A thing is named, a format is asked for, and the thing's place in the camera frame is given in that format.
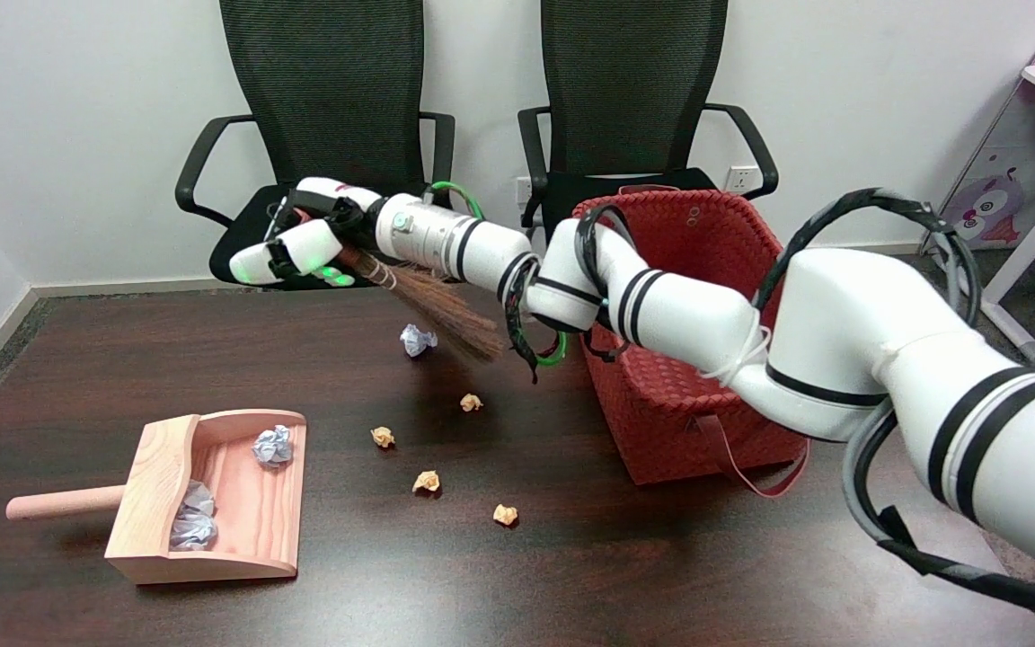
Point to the wooden dustpan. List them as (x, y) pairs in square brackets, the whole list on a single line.
[(248, 521)]

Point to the white paper ball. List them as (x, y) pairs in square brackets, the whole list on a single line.
[(273, 445), (192, 532), (418, 341), (197, 497)]

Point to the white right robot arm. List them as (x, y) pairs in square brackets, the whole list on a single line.
[(841, 323)]

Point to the red woven basket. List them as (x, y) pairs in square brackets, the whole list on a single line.
[(706, 243)]

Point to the white wall socket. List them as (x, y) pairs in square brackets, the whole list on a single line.
[(523, 190), (740, 178)]

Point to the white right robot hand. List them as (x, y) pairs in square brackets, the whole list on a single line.
[(311, 247)]

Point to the black mesh office chair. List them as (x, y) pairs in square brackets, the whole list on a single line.
[(625, 90), (329, 90)]

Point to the yellow paper ball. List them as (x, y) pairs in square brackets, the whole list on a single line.
[(382, 437), (426, 482), (471, 403), (505, 514)]

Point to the white pink children's desk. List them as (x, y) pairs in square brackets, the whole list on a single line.
[(1003, 198)]

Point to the brown straw hand broom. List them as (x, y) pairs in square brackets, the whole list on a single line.
[(446, 310)]

